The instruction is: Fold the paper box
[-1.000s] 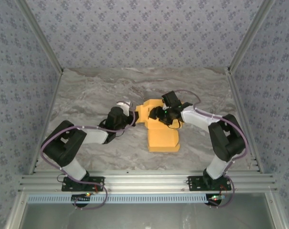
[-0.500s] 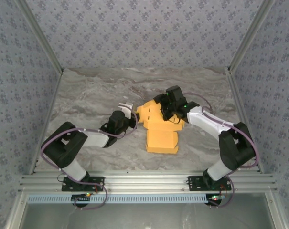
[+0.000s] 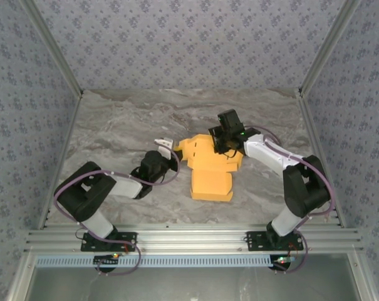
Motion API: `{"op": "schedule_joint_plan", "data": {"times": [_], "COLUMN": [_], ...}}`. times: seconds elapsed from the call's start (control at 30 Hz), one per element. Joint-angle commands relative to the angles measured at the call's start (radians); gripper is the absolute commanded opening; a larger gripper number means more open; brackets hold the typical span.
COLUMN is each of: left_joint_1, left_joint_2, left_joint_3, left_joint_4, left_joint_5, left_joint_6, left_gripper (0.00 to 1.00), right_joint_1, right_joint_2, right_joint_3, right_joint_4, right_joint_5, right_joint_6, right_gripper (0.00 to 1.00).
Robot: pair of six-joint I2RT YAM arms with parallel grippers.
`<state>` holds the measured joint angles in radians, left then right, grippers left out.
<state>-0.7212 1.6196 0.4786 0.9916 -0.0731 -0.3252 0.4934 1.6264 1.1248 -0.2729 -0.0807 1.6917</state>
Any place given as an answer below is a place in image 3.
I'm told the yellow paper box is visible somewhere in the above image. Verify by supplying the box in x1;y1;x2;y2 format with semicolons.
173;133;244;202

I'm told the grey metal sheet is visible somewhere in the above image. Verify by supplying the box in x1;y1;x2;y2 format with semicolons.
19;266;376;301

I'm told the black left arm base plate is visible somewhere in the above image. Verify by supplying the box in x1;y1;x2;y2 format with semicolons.
80;231;138;252

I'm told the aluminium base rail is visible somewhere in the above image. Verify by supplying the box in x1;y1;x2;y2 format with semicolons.
24;224;364;253

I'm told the aluminium side rail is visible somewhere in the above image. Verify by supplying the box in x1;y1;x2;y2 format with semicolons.
37;90;85;230
297;89;346;228

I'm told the light blue slotted cable duct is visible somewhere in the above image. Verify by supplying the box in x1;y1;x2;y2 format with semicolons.
35;254;278;268

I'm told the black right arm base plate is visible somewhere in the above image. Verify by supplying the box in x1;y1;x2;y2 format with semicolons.
246;231;304;251

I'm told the aluminium frame post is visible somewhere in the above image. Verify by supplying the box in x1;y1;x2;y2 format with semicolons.
18;0;85;97
298;0;363;95

